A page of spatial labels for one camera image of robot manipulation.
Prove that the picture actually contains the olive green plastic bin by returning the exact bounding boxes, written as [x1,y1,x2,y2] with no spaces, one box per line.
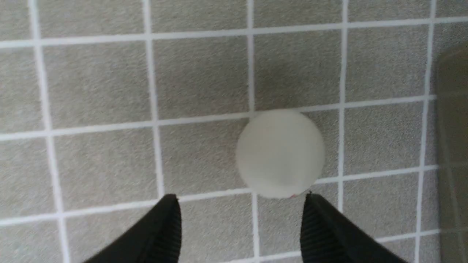
[435,43,468,263]

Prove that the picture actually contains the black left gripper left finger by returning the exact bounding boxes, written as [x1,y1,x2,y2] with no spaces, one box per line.
[85,194,182,263]

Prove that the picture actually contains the plain white table-tennis ball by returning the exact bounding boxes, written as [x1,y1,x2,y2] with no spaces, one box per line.
[235,109,326,199]

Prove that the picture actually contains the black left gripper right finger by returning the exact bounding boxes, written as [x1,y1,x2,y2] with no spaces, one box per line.
[300,193,405,263]

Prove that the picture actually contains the grey checked tablecloth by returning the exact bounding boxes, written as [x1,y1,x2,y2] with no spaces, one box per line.
[1,0,467,263]

